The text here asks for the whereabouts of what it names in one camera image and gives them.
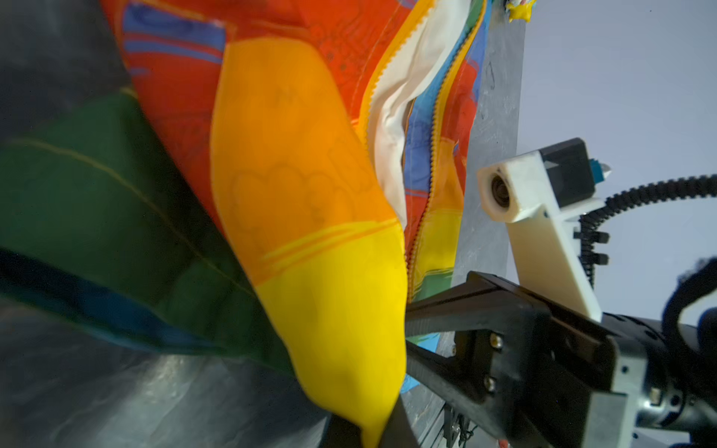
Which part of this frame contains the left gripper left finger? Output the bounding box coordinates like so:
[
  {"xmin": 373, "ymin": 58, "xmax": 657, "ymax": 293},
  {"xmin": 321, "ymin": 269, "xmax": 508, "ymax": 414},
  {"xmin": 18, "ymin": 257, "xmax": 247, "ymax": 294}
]
[{"xmin": 319, "ymin": 414, "xmax": 362, "ymax": 448}]

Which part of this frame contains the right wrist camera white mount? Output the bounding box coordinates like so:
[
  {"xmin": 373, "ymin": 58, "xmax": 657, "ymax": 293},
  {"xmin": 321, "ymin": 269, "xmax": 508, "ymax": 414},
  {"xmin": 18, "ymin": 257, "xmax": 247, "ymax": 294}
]
[{"xmin": 477, "ymin": 138, "xmax": 605, "ymax": 322}]

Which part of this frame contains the small yellow white toy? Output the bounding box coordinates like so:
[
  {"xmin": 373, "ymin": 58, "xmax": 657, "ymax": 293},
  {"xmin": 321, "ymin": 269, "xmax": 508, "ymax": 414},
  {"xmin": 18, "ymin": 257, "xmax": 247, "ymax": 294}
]
[{"xmin": 504, "ymin": 0, "xmax": 537, "ymax": 24}]

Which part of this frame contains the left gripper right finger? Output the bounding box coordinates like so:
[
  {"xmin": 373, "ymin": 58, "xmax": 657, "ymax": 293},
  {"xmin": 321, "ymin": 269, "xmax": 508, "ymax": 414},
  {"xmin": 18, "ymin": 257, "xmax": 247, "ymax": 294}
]
[{"xmin": 380, "ymin": 398, "xmax": 420, "ymax": 448}]

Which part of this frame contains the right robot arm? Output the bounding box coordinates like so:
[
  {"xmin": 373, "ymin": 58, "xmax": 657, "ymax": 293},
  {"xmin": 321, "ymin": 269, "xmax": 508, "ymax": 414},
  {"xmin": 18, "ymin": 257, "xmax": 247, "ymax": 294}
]
[{"xmin": 406, "ymin": 259, "xmax": 716, "ymax": 447}]

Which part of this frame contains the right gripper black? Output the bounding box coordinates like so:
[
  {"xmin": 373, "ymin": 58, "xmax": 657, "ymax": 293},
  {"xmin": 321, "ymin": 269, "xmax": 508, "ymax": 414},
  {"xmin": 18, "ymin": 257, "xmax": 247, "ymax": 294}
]
[{"xmin": 405, "ymin": 272, "xmax": 650, "ymax": 447}]

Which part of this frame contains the rainbow striped jacket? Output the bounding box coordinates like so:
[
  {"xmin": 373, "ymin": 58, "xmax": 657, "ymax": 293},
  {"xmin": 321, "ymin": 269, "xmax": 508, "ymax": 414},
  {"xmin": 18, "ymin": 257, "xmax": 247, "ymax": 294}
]
[{"xmin": 1, "ymin": 1, "xmax": 490, "ymax": 447}]

